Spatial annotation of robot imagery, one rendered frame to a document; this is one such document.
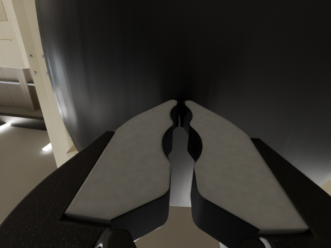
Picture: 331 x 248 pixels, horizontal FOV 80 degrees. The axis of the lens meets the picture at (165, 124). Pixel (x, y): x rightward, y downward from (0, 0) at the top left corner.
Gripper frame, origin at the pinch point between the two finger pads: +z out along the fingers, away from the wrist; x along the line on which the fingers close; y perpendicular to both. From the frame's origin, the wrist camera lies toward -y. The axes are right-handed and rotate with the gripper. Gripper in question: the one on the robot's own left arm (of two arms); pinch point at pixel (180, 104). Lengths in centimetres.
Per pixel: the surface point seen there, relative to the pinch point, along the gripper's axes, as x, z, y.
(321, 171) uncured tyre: 11.8, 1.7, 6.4
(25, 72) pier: -533, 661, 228
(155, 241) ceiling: -19, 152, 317
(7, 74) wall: -629, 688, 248
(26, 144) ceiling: -401, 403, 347
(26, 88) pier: -540, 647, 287
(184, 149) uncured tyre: 0.6, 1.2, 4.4
